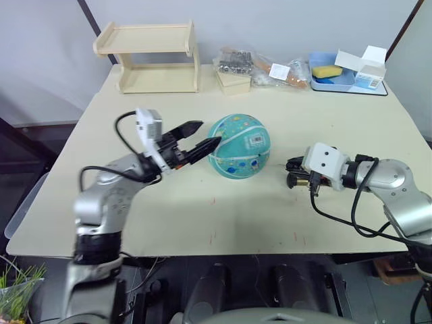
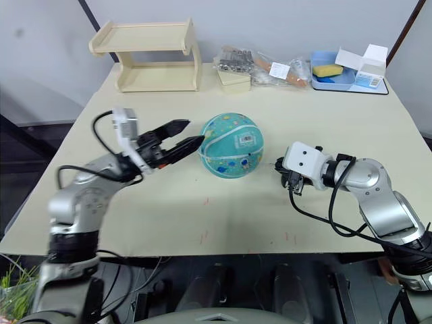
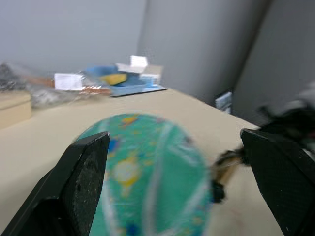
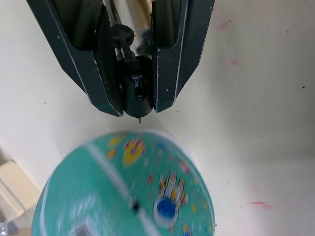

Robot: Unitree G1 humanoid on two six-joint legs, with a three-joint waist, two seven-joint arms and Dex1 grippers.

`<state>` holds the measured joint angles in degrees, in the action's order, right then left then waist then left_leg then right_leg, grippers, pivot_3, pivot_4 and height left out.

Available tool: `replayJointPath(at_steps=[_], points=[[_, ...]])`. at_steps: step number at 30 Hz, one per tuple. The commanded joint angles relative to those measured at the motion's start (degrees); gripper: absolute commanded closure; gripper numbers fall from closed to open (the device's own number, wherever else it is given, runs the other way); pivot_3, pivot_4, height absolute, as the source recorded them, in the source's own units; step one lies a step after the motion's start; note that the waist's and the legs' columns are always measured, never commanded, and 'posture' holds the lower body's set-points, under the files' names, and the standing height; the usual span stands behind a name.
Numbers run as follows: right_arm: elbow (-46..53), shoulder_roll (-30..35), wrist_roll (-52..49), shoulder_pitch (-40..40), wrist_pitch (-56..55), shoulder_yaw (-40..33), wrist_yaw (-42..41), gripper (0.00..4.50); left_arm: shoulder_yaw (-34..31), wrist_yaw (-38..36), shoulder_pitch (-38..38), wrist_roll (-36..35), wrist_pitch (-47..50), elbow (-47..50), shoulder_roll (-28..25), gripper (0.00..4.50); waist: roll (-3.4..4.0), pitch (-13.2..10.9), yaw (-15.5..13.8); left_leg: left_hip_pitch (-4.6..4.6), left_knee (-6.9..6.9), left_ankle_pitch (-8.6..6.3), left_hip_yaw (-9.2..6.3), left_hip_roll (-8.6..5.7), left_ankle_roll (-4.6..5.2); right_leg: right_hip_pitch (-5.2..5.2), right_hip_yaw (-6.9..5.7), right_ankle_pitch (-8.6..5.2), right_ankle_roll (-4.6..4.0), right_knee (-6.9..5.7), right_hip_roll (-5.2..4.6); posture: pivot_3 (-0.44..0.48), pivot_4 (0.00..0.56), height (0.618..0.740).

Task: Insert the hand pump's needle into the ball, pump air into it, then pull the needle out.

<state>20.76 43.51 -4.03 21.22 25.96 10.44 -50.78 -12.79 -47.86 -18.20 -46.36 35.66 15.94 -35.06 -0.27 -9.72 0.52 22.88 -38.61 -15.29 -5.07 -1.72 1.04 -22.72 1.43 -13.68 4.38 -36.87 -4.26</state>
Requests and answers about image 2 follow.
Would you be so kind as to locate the black slanted pole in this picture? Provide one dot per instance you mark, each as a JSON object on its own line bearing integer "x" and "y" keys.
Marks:
{"x": 92, "y": 20}
{"x": 405, "y": 30}

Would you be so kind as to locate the light wooden two-tier shelf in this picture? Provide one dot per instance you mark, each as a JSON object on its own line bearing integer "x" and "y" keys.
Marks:
{"x": 158, "y": 57}

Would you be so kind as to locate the plastic bag with wooden tool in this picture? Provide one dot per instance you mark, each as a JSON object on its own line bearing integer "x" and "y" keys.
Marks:
{"x": 280, "y": 72}

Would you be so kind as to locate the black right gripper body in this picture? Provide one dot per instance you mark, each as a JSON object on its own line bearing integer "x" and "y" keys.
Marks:
{"x": 296, "y": 182}

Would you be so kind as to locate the open white cardboard box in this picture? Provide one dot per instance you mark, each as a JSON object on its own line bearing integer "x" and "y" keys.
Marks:
{"x": 357, "y": 59}

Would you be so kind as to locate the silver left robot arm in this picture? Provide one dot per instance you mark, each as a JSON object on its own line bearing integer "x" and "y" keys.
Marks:
{"x": 79, "y": 199}

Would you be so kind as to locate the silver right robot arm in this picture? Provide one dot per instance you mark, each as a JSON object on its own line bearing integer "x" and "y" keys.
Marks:
{"x": 381, "y": 199}

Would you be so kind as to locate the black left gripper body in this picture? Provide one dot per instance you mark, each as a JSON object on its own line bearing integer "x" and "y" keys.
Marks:
{"x": 152, "y": 148}

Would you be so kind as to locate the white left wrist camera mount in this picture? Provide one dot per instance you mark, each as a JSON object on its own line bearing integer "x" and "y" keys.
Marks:
{"x": 125, "y": 128}

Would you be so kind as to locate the light blue plastic tray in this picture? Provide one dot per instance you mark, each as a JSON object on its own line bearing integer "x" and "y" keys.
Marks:
{"x": 344, "y": 81}

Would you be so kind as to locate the beige rectangular box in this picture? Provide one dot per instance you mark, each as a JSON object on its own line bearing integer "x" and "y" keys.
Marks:
{"x": 234, "y": 81}

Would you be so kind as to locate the blue cloth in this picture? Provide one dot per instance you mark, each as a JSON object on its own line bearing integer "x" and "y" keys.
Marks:
{"x": 324, "y": 80}

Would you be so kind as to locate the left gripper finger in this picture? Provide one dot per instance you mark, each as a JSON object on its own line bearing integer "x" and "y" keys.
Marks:
{"x": 173, "y": 127}
{"x": 185, "y": 146}

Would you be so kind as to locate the plastic bag of metal parts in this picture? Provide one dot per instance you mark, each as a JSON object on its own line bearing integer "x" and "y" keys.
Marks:
{"x": 233, "y": 60}

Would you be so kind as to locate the yellow sponge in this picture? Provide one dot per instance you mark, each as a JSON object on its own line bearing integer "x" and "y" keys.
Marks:
{"x": 327, "y": 70}

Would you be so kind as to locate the grey green robot body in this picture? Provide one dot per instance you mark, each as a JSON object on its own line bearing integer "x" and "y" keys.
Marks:
{"x": 216, "y": 317}

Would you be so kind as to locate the white flat board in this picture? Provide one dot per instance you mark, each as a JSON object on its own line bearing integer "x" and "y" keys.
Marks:
{"x": 378, "y": 91}

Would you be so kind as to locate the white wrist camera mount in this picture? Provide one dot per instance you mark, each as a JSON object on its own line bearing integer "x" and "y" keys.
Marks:
{"x": 303, "y": 160}
{"x": 125, "y": 128}

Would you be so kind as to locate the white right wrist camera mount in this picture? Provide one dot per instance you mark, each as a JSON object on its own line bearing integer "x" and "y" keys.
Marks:
{"x": 303, "y": 160}

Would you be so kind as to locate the green plant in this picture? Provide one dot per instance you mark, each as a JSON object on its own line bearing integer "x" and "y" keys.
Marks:
{"x": 17, "y": 293}

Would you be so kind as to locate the teal cartoon print ball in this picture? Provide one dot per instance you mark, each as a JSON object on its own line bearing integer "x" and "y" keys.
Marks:
{"x": 231, "y": 145}

